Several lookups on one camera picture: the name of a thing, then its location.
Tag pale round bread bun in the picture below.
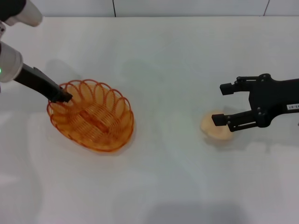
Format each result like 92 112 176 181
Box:
200 109 233 141

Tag orange woven plastic basket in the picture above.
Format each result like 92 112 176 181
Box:
46 79 135 154

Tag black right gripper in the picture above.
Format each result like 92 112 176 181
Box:
211 73 299 133

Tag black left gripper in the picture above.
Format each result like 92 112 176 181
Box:
14 63 73 103

